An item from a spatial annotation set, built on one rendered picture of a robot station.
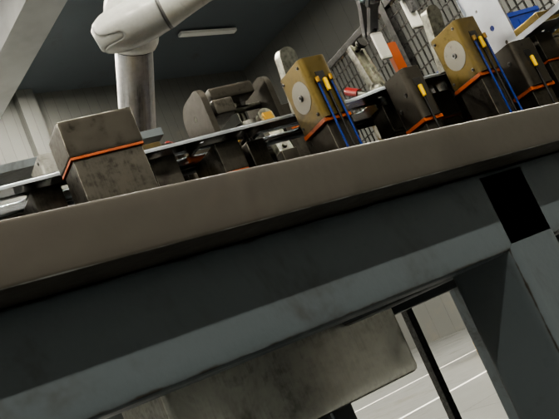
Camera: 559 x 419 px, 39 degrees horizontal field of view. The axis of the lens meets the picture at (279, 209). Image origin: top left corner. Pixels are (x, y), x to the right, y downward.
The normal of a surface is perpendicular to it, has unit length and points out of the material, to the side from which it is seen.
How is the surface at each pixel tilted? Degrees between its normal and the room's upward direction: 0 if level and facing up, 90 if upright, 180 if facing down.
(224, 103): 90
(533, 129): 90
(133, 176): 90
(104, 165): 90
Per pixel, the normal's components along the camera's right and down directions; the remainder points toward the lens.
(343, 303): 0.53, -0.39
